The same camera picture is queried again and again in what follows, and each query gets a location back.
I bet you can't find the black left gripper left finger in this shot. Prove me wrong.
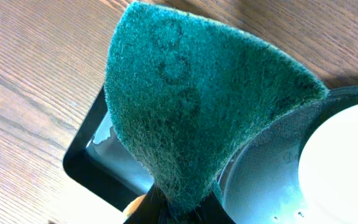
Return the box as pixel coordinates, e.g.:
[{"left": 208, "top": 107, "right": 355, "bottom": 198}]
[{"left": 124, "top": 185, "right": 167, "bottom": 224}]

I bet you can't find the black rectangular tray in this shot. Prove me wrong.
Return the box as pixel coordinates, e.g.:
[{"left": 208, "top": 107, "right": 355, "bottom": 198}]
[{"left": 63, "top": 88, "right": 154, "bottom": 211}]

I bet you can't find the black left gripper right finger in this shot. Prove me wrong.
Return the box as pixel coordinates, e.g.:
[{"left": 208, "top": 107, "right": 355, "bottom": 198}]
[{"left": 194, "top": 192, "right": 235, "bottom": 224}]

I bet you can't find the pale green plate front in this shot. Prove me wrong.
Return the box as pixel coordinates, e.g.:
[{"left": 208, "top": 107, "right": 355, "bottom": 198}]
[{"left": 298, "top": 105, "right": 358, "bottom": 223}]

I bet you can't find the green scouring pad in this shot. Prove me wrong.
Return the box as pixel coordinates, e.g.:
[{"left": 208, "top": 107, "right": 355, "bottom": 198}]
[{"left": 104, "top": 1, "right": 328, "bottom": 223}]

